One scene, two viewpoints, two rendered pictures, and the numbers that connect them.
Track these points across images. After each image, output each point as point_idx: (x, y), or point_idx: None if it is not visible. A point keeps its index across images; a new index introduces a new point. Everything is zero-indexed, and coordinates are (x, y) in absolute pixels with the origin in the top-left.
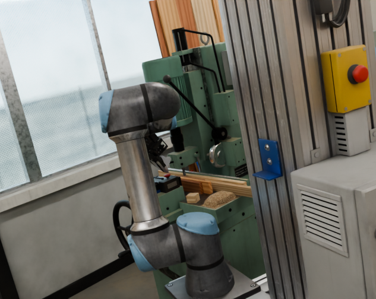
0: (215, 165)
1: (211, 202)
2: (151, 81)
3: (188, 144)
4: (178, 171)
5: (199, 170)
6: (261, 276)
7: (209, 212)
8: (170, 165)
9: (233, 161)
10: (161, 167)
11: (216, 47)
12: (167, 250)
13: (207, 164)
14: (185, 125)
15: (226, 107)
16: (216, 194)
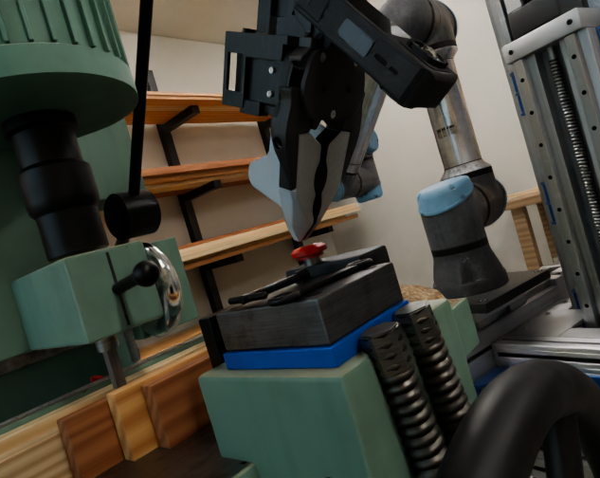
0: (181, 314)
1: (434, 291)
2: None
3: (6, 274)
4: (7, 431)
5: (137, 355)
6: None
7: (460, 317)
8: (96, 323)
9: (187, 303)
10: (331, 183)
11: None
12: None
13: (15, 406)
14: None
15: (128, 136)
16: (402, 284)
